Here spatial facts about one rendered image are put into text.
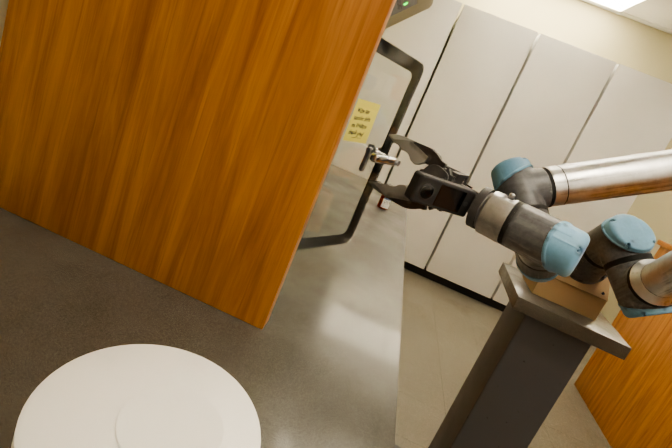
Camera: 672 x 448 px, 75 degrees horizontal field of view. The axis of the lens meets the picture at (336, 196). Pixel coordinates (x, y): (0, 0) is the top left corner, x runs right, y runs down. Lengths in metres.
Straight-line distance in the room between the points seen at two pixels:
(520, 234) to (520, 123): 3.16
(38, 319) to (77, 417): 0.32
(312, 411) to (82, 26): 0.58
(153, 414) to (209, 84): 0.42
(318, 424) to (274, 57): 0.44
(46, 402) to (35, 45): 0.55
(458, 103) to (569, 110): 0.84
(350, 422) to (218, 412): 0.30
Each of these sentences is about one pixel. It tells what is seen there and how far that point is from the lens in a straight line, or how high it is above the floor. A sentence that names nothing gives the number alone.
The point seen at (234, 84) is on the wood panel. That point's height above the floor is 1.25.
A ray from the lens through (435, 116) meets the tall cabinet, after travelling 3.75.
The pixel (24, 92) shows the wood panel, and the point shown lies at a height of 1.12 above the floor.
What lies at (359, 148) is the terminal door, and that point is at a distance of 0.82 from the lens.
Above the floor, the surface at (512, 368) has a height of 0.71.
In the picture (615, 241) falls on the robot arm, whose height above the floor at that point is 1.19.
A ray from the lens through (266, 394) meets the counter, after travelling 0.57.
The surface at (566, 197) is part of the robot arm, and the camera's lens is 0.88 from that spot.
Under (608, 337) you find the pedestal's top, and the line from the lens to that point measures 1.47.
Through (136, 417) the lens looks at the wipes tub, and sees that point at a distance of 0.30.
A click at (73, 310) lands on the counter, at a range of 0.62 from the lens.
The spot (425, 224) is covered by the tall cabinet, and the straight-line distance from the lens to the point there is 3.87.
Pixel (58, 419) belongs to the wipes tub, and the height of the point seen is 1.09.
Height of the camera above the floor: 1.30
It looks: 14 degrees down
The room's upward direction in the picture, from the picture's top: 22 degrees clockwise
